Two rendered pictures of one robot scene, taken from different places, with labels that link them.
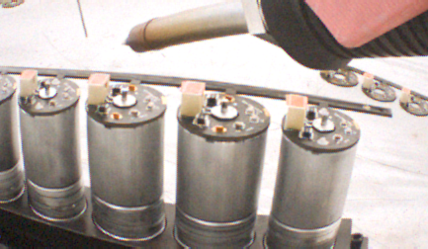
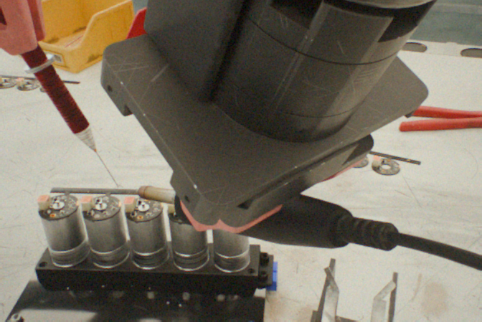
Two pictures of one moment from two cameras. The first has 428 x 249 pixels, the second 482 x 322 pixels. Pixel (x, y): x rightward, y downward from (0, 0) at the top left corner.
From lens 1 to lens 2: 0.17 m
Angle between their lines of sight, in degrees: 4
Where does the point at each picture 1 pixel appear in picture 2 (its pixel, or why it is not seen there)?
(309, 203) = (227, 244)
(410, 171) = not seen: hidden behind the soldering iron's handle
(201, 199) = (181, 245)
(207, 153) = (179, 228)
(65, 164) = (115, 238)
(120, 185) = (145, 244)
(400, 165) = not seen: hidden behind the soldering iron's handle
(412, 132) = not seen: hidden behind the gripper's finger
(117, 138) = (141, 226)
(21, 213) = (87, 269)
